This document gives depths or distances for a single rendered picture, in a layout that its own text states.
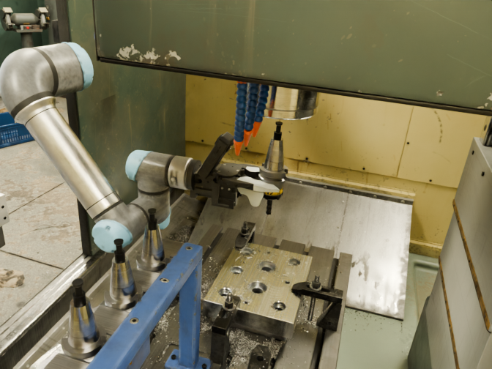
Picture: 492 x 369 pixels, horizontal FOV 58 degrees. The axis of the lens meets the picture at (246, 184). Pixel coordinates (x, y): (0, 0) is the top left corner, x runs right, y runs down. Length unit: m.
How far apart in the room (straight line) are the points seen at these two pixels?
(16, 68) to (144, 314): 0.59
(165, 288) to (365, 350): 0.97
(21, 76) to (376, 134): 1.40
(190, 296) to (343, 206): 1.19
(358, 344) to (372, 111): 0.92
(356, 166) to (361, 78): 1.48
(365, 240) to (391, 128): 0.48
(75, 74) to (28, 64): 0.12
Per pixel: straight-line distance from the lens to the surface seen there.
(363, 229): 1.96
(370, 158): 2.01
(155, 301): 0.78
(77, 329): 0.70
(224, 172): 0.98
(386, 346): 1.67
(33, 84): 1.05
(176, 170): 1.01
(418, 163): 2.02
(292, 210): 1.98
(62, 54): 1.13
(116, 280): 0.77
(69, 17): 1.37
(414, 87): 0.56
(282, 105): 0.84
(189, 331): 1.02
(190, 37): 0.60
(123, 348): 0.71
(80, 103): 1.42
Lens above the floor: 1.73
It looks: 26 degrees down
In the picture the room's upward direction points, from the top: 4 degrees clockwise
